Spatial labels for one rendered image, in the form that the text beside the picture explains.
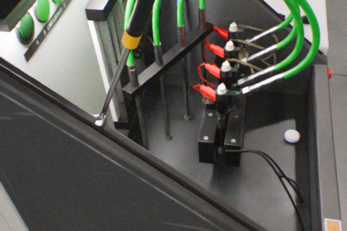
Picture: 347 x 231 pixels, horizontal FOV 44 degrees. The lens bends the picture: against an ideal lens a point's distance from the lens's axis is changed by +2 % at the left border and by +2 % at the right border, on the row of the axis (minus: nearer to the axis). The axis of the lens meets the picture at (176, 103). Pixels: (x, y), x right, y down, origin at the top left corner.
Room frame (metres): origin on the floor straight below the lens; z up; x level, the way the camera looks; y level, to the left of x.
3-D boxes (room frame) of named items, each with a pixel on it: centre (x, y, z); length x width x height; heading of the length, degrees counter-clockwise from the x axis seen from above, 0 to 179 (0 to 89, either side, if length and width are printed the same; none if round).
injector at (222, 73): (0.76, -0.13, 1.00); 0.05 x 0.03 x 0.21; 75
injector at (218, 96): (0.69, -0.11, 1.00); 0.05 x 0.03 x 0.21; 75
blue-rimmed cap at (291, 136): (0.76, -0.31, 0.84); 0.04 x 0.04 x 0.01
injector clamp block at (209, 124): (0.81, -0.13, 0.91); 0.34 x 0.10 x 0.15; 165
